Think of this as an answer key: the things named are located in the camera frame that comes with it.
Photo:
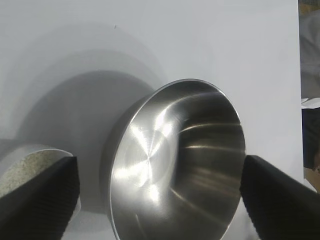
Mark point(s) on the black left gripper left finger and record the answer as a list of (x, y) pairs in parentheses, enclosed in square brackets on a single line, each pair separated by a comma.
[(37, 205)]

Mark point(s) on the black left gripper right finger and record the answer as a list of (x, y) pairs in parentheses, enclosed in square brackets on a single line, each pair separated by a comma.
[(282, 205)]

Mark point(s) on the white rice grains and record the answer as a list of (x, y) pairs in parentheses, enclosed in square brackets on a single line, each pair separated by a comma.
[(30, 167)]

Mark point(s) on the translucent plastic measuring cup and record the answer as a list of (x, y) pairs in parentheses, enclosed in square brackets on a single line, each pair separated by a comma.
[(12, 156)]

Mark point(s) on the stainless steel mixing bowl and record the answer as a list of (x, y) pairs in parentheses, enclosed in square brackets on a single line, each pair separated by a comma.
[(150, 162)]

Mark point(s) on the brown cardboard piece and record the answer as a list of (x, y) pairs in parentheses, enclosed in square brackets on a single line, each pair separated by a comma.
[(312, 180)]

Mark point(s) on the dark bulky object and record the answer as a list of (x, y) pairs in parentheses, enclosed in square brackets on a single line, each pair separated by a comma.
[(311, 137)]

